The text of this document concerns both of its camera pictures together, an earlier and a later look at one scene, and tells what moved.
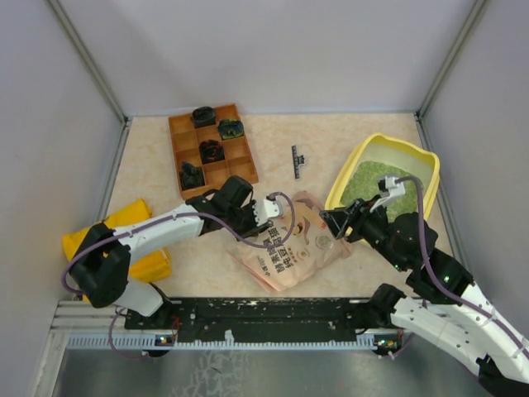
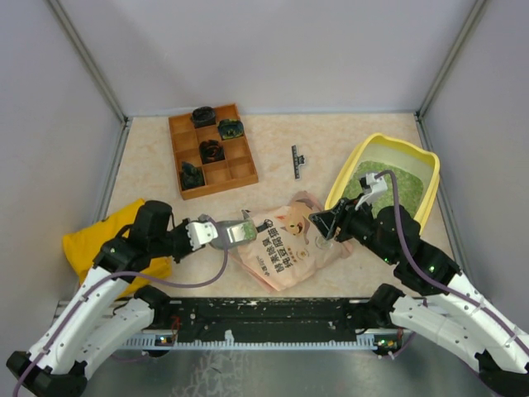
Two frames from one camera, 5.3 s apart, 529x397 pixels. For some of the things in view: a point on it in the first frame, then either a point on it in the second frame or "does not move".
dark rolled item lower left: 192,176 does not move
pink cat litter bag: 297,245 does not move
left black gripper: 253,229 → 182,226
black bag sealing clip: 297,160 does not move
